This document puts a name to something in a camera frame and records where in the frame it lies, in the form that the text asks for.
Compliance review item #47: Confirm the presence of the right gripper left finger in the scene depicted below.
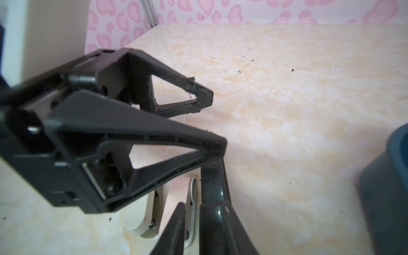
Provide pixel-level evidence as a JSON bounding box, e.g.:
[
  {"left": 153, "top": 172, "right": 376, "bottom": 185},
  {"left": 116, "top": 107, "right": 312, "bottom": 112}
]
[{"left": 150, "top": 202, "right": 186, "bottom": 255}]

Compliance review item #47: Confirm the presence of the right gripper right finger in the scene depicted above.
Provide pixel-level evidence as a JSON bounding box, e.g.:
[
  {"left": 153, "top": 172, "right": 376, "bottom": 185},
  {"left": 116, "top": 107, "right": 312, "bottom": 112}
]
[{"left": 223, "top": 200, "right": 259, "bottom": 255}]

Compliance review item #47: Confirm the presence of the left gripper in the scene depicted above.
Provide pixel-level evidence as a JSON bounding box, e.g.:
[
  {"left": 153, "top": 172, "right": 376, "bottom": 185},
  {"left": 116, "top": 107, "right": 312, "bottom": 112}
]
[{"left": 1, "top": 48, "right": 131, "bottom": 214}]

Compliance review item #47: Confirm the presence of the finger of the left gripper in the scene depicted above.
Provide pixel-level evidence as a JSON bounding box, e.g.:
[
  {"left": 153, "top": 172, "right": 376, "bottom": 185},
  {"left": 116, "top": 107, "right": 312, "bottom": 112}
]
[
  {"left": 128, "top": 50, "right": 214, "bottom": 118},
  {"left": 45, "top": 90, "right": 227, "bottom": 213}
]

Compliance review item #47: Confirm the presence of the black stapler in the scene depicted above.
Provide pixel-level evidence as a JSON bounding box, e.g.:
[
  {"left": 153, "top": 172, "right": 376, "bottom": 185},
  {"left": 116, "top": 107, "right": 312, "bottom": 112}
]
[{"left": 199, "top": 158, "right": 242, "bottom": 255}]

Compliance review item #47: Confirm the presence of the pink small stapler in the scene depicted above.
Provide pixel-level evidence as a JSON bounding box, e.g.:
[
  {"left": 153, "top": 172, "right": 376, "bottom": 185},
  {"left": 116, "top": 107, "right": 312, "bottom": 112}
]
[{"left": 184, "top": 177, "right": 198, "bottom": 249}]

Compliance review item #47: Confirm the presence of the beige small stapler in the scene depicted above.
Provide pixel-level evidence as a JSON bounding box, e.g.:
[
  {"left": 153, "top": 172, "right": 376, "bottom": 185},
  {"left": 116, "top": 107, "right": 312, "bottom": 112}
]
[{"left": 121, "top": 184, "right": 170, "bottom": 239}]

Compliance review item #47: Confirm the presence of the teal plastic tray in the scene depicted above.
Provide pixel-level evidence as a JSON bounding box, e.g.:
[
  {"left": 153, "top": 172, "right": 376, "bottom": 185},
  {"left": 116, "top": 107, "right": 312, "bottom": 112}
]
[{"left": 358, "top": 125, "right": 408, "bottom": 255}]

